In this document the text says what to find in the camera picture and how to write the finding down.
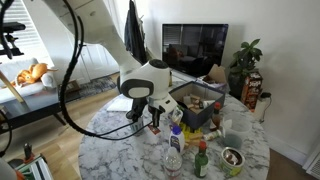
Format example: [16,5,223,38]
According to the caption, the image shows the green white crate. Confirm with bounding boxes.
[14,154,54,180]

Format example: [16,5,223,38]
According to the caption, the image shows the clear plastic cup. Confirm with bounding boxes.
[221,112,253,150]

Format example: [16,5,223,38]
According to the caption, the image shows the patterned floor rug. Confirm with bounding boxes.
[78,74,118,98]

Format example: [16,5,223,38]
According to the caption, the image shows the white paper napkin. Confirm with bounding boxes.
[106,94,134,113]

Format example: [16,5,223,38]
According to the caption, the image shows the open cardboard box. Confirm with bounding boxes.
[199,63,228,88]

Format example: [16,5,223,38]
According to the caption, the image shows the brown sauce bottle red cap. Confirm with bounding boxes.
[209,101,223,132]

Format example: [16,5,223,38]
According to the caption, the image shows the black tripod mount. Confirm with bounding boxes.
[0,21,26,58]

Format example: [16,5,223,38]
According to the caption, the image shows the open green tin can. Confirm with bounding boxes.
[219,146,246,178]

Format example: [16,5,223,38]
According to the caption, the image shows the red ketchup packet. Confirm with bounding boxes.
[147,124,162,136]

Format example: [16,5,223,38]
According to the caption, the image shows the orange stuffed toy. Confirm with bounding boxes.
[14,62,58,86]

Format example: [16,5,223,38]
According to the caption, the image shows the white baseboard vent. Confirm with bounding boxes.
[303,143,320,179]

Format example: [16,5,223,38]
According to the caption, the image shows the green glass bottle red cap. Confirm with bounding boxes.
[194,140,210,179]

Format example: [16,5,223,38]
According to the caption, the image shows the clear plastic water bottle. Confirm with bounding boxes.
[163,146,184,180]

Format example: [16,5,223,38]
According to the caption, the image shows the small beige lying bottle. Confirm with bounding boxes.
[203,129,223,142]

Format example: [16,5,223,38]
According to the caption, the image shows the white bottle blue cap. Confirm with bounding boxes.
[168,123,186,154]

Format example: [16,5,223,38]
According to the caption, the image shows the orange Jenga box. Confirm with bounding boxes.
[240,70,264,113]

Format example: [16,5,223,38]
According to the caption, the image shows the dark hanging clothes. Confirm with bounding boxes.
[124,0,148,66]

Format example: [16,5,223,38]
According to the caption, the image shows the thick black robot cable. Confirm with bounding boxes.
[59,0,156,141]

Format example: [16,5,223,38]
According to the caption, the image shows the black clamp knob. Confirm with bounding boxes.
[22,142,34,163]

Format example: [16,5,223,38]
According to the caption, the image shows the green potted plant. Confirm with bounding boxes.
[228,38,264,99]

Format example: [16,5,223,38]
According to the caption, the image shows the light grey sofa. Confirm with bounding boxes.
[0,57,59,101]

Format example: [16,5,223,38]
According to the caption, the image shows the window with white blinds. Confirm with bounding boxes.
[0,0,46,64]

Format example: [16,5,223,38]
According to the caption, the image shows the white door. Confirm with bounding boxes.
[49,39,121,84]

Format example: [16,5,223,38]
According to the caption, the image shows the black low bench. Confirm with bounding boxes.
[0,93,68,134]

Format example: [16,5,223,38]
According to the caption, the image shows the tan wooden beam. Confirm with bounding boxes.
[0,71,24,103]

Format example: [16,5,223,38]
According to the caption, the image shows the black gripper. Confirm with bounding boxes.
[147,101,164,129]

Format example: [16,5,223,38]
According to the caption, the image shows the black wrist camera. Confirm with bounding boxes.
[125,97,148,123]

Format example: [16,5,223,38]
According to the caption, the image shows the small brown floor box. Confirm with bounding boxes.
[58,79,81,94]

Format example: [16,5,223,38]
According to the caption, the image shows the small white bottle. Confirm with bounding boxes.
[201,99,216,108]

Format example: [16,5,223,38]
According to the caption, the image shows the black flat television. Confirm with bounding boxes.
[161,23,230,78]

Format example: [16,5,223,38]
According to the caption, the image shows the shiny snack packet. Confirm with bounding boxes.
[169,105,184,126]

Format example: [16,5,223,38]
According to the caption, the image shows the tan wooden block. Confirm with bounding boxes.
[184,133,205,148]

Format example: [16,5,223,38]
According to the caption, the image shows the white plugged device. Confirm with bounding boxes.
[254,91,273,123]

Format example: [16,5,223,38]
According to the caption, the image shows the dark blue open box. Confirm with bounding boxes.
[169,80,227,131]

